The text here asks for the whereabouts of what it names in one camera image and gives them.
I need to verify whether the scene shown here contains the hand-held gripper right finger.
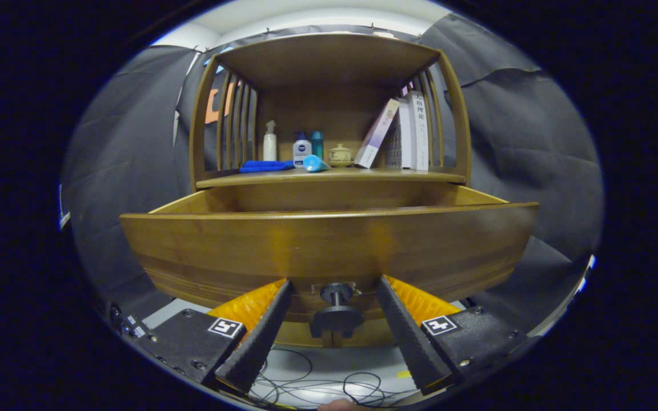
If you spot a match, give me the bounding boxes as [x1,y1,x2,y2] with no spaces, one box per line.
[376,275,529,396]

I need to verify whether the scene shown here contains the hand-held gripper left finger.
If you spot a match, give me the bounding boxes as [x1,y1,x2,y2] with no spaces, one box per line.
[135,279,294,396]

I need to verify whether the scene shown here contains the wooden drawer with black knob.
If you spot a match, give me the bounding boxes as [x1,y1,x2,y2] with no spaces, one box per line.
[119,184,540,340]

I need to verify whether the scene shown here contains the wooden countertop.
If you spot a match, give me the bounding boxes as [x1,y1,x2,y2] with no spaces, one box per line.
[196,166,468,189]

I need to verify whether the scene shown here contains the wooden cabinet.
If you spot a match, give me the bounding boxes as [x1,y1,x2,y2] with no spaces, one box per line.
[189,33,472,349]

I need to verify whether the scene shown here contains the black equipment box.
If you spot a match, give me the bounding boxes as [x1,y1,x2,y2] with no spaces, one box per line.
[107,303,155,343]

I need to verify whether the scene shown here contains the blue folded cloth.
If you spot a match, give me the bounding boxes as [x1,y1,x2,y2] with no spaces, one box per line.
[240,160,295,174]

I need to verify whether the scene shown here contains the white pump bottle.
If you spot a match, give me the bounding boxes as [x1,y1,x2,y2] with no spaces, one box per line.
[263,120,278,162]

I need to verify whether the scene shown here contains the white bottle with blue cap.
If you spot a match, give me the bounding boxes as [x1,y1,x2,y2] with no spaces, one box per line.
[293,132,312,168]

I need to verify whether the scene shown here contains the beige lidded tea cup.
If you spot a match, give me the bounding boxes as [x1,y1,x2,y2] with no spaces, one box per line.
[328,144,354,168]

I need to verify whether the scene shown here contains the dark patterned book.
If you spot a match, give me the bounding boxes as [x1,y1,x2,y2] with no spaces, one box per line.
[386,111,404,168]

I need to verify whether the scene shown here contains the white book with black lettering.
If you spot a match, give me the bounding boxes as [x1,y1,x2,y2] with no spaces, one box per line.
[409,90,430,171]

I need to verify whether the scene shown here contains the plain white book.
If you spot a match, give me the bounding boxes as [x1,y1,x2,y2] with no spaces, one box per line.
[399,96,414,170]

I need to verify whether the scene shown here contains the pink and purple book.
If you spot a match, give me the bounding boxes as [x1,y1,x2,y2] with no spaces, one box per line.
[354,98,400,169]

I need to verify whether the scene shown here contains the thin black cables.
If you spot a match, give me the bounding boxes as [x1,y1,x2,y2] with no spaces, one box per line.
[249,345,421,409]

